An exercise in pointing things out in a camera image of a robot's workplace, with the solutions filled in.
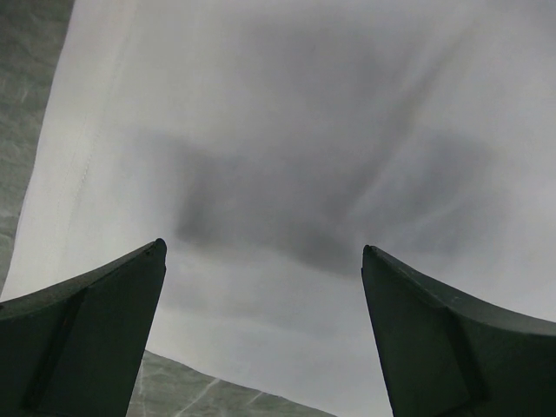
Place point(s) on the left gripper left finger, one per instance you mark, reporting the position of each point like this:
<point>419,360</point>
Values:
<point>75,348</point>

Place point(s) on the white floral t shirt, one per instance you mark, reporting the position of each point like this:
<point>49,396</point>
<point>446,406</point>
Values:
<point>268,142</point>

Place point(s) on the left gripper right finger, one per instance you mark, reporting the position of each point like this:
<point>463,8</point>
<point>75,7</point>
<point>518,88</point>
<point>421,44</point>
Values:
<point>444,352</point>

